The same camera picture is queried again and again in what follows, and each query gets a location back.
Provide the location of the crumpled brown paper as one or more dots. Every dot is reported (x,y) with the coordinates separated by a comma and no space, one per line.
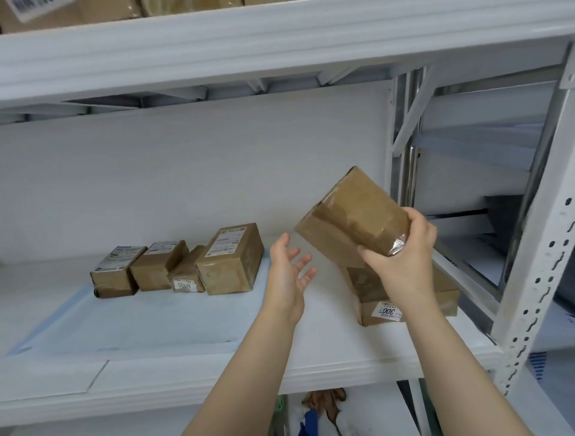
(327,402)

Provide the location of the grey metal shelf rack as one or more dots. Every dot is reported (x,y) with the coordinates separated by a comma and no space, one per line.
(471,179)

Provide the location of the person's right thumb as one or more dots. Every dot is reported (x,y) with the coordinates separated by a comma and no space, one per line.
(375,258)

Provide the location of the person's left hand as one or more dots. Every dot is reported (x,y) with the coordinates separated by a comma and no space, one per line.
(283,283)

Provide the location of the row of brown cardboard boxes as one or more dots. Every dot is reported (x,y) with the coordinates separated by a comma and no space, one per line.
(112,9)

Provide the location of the person's left forearm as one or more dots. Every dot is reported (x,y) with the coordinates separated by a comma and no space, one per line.
(242,377)

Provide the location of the brown parcel shiny silver label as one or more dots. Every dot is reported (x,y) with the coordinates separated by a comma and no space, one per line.
(112,276)

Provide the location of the blue object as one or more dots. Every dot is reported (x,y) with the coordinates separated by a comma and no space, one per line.
(309,424)

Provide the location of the person's right forearm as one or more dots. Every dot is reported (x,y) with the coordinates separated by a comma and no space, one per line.
(453,364)

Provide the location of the large brown parcel white label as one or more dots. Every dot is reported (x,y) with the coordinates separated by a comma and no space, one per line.
(229,265)

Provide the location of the flat brown parcel white label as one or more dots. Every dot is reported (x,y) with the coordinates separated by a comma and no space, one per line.
(431,305)

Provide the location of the narrow brown parcel white label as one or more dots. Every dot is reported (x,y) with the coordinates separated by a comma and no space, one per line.
(186,271)

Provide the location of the brown taped cardboard parcel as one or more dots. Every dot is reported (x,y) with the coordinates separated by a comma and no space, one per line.
(355,215)

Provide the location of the white metal shelf rack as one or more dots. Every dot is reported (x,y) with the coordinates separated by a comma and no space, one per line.
(269,40)

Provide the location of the person's right hand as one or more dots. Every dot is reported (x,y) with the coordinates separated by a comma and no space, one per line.
(408,269)

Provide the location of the green object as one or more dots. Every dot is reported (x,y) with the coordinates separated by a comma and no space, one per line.
(281,415)

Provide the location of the person's left thumb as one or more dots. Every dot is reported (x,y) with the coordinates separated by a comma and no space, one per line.
(282,247)

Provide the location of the medium brown parcel white label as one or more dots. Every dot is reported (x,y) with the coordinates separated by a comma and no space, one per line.
(155,269)

